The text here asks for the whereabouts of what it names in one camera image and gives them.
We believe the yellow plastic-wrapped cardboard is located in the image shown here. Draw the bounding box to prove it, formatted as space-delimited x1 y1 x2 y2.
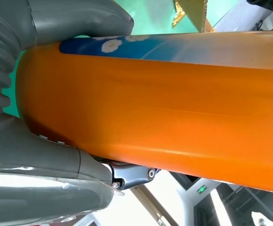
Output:
172 0 215 33

